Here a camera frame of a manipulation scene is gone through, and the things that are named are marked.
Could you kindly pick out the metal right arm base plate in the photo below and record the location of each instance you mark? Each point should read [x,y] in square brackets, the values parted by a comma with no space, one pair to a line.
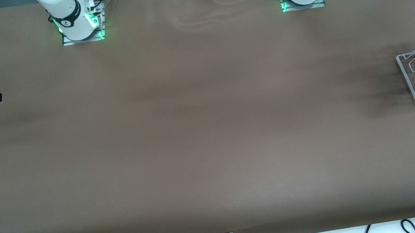
[68,42]

